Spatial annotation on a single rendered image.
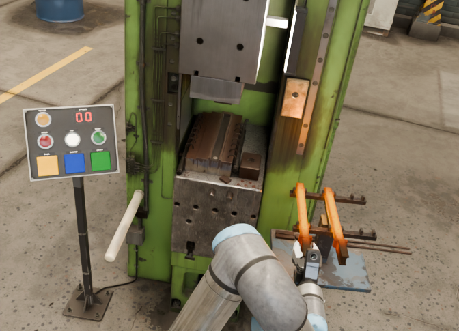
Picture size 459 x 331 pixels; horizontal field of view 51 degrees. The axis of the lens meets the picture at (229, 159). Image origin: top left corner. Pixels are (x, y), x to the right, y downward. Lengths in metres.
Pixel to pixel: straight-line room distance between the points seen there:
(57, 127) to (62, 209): 1.42
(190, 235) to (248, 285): 1.22
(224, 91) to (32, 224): 1.80
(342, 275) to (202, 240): 0.65
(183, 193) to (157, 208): 0.39
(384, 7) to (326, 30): 5.20
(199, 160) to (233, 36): 0.57
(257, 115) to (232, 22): 0.80
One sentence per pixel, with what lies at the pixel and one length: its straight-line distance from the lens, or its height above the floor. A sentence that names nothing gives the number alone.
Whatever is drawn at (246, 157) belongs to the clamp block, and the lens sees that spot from 2.12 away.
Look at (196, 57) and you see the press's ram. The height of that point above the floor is 1.44.
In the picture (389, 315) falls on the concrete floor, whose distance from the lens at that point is 2.99.
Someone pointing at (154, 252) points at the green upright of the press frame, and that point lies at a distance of 2.70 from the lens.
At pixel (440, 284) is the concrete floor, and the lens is 3.31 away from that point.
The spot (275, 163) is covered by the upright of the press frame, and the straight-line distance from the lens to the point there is 2.20.
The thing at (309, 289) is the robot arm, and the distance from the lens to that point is 1.59.
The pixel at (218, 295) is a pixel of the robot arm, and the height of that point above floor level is 1.26.
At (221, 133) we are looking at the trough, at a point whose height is 0.99.
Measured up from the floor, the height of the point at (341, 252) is 0.99.
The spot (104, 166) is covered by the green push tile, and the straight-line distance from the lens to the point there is 2.00.
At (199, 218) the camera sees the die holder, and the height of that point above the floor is 0.70.
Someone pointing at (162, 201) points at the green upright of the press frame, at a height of 0.59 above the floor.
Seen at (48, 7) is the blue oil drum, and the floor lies 0.18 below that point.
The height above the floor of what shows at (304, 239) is 0.98.
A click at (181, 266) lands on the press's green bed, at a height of 0.37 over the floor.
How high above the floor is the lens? 2.16
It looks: 34 degrees down
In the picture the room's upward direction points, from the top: 7 degrees clockwise
